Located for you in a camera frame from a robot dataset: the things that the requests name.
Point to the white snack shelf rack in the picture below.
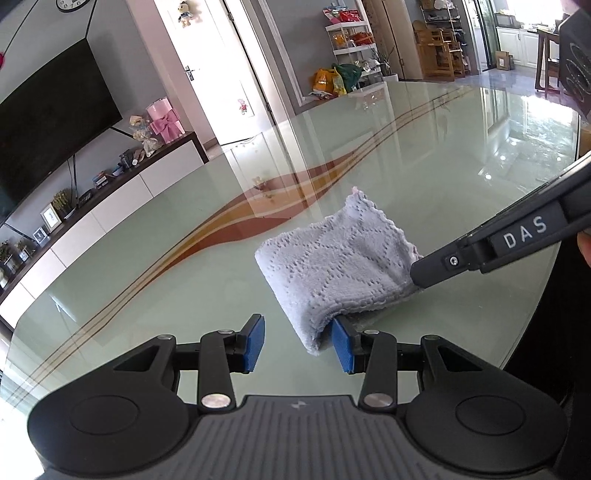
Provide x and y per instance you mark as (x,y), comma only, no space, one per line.
(358,41)

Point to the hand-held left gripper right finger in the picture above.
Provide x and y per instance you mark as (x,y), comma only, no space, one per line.
(342,344)

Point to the small photo frame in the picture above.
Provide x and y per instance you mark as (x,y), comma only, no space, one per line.
(40,235)

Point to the yellow plastic bag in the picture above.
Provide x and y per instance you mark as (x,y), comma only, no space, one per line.
(322,83)

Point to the stack of books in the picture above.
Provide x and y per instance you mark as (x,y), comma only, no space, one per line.
(101,180)

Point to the wooden high chair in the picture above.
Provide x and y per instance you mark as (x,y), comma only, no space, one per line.
(438,50)

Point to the plush toy on door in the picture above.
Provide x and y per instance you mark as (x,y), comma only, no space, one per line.
(185,13)

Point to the small plant in glass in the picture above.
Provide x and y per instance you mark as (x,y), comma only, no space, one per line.
(24,249)
(7,261)

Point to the pink door sticker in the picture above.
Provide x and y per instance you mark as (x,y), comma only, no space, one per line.
(244,106)

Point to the thin plant in white pot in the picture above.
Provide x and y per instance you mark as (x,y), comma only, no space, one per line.
(390,76)

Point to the black flat screen television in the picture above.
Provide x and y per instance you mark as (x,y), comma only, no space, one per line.
(51,124)

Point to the beige wrapped bouquet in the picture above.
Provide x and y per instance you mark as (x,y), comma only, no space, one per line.
(144,134)

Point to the white door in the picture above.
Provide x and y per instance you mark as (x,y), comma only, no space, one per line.
(217,74)

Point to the dark wooden side table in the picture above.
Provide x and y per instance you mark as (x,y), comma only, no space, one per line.
(547,41)

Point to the lilac textured towel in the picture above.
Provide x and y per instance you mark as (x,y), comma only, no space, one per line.
(332,263)

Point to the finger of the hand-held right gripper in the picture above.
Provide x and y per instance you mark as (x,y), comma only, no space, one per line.
(461,261)

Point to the white television cabinet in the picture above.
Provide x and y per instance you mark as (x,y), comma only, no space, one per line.
(120,203)

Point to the green plastic bag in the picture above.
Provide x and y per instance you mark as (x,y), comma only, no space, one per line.
(347,77)

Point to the spiky plant in dark pot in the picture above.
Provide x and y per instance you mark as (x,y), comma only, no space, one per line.
(63,203)

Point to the white kitchen cabinet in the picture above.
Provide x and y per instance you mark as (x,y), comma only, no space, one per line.
(517,44)

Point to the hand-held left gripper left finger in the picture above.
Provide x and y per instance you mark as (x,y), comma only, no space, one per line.
(254,344)

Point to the white photo frame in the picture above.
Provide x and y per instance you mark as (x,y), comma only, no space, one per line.
(51,218)

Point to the pink gift box with bow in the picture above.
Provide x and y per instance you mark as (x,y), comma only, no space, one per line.
(165,120)

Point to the wall clock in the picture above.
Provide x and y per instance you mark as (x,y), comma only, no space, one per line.
(74,3)

